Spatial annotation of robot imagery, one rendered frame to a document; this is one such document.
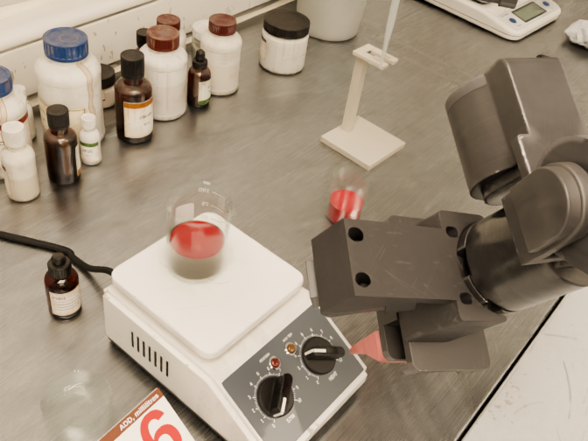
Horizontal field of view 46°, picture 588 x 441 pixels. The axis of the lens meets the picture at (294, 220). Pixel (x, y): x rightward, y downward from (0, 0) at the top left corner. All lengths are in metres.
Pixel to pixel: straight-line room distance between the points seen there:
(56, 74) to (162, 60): 0.13
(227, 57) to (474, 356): 0.59
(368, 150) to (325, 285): 0.53
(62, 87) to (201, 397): 0.40
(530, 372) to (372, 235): 0.37
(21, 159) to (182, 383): 0.31
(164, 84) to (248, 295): 0.38
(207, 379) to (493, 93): 0.30
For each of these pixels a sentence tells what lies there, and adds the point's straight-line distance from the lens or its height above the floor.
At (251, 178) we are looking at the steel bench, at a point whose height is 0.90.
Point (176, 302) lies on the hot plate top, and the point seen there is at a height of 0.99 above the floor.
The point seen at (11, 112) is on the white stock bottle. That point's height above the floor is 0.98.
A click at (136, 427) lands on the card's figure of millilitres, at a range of 0.56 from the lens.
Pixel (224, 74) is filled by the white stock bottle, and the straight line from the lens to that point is 0.94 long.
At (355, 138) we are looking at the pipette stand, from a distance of 0.90.
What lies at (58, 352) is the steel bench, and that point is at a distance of 0.65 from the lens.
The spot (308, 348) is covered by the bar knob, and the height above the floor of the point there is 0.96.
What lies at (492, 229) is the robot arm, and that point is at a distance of 0.39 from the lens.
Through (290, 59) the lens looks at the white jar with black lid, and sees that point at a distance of 1.01.
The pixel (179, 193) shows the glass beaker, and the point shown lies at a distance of 0.56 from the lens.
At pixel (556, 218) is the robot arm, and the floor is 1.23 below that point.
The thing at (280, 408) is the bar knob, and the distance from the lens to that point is 0.54.
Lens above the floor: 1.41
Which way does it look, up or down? 42 degrees down
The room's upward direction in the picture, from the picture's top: 10 degrees clockwise
